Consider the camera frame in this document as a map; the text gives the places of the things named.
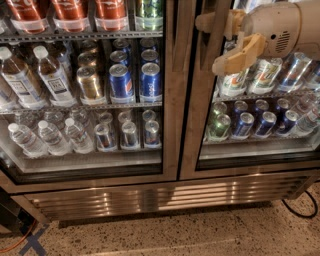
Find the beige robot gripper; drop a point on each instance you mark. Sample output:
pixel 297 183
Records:
pixel 270 30

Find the glass fridge door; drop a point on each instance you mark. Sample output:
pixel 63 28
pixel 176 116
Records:
pixel 169 48
pixel 293 143

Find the stainless steel fridge base grille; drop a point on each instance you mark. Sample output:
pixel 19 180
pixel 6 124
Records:
pixel 148 198

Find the green white 7up can right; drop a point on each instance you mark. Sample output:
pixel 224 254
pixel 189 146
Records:
pixel 264 75

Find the green white 7up can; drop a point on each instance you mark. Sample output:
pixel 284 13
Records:
pixel 233 85
pixel 264 75

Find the green white 7up can left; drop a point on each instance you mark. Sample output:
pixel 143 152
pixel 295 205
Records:
pixel 233 85

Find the blue can bottom shelf right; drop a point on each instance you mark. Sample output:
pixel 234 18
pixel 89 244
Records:
pixel 265 123

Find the blue can shelf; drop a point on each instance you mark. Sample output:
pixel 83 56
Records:
pixel 243 126
pixel 265 123

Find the green soda bottle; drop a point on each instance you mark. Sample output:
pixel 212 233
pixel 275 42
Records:
pixel 149 14

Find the green can bottom shelf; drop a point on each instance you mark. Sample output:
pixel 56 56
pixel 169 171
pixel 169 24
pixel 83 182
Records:
pixel 218 129

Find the blue can bottom shelf left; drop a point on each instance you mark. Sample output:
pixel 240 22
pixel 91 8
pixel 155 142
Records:
pixel 243 126

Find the blue pepsi can front right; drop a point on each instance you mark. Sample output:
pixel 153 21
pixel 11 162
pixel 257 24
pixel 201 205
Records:
pixel 150 83

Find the blue pepsi can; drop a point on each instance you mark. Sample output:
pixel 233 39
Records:
pixel 150 83
pixel 122 90

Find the blue pepsi can front left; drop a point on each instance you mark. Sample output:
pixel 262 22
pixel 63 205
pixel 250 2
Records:
pixel 122 90

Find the red soda bottle right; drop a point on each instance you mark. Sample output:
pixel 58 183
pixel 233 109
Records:
pixel 111 15

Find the red soda bottle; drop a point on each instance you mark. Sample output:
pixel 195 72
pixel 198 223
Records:
pixel 29 15
pixel 71 15
pixel 111 15

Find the small energy drink can right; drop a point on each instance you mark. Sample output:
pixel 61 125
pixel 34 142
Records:
pixel 151 134

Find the small energy drink can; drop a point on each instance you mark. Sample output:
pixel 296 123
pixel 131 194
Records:
pixel 105 138
pixel 151 134
pixel 130 138

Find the small energy drink can middle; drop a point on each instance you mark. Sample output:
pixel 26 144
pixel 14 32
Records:
pixel 130 138

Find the gold soda can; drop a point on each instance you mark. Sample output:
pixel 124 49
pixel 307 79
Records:
pixel 92 92

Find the red soda bottle middle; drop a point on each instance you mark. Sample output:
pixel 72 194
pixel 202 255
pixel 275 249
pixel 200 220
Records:
pixel 71 15

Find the small energy drink can left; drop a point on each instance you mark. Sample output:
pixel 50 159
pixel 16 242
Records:
pixel 105 138

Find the water bottle right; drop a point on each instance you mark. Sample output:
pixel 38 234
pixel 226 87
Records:
pixel 79 137

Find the water bottle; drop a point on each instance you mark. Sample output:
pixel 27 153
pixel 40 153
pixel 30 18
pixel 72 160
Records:
pixel 79 137
pixel 53 138
pixel 27 140

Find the tea bottle white cap right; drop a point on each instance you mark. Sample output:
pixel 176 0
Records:
pixel 54 77

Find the tea bottle white cap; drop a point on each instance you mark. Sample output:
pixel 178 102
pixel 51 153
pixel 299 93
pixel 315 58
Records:
pixel 54 77
pixel 22 80

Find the red soda bottle left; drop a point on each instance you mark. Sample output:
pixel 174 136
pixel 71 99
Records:
pixel 29 15

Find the water bottle middle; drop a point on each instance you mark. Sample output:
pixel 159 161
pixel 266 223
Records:
pixel 53 138

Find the tea bottle white cap left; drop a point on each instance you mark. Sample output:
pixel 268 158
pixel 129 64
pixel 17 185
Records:
pixel 22 80

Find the water bottle left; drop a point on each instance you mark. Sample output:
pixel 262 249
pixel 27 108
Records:
pixel 27 140

